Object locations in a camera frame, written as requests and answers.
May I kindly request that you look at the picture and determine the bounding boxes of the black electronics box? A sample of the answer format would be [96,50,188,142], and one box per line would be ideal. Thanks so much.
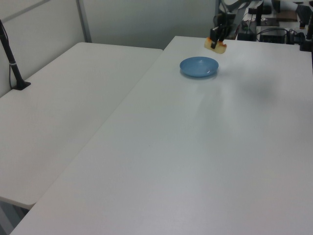
[259,27,289,44]

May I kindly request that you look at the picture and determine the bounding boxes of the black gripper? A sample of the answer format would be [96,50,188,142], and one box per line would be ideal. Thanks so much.
[210,13,236,49]

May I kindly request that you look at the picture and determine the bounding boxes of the black tripod leg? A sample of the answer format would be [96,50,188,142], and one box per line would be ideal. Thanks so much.
[296,4,311,29]

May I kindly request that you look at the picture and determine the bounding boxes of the black camera stand pole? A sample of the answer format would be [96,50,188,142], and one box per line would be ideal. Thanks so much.
[0,19,32,92]

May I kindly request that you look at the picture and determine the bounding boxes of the small black electronics unit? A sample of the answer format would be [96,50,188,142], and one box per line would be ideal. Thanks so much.
[237,31,257,41]

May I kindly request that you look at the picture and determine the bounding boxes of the grey partition frame post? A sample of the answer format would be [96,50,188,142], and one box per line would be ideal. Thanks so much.
[75,0,92,44]

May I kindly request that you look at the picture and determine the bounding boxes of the brown board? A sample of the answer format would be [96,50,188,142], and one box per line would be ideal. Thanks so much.
[275,12,298,22]

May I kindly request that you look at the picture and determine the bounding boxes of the black upright bracket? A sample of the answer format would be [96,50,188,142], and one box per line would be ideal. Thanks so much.
[248,1,264,26]

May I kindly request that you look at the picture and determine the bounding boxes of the orange glazed bread roll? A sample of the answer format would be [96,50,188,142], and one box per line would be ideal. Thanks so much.
[203,37,228,55]

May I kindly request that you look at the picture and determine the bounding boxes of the blue round plate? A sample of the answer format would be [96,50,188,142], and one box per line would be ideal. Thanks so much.
[179,56,220,78]

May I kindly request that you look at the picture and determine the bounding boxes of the black clamp stand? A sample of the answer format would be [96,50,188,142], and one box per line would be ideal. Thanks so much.
[298,17,313,52]

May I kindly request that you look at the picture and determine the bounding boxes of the white side table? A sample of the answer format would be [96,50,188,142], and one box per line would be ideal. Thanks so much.
[0,42,164,210]

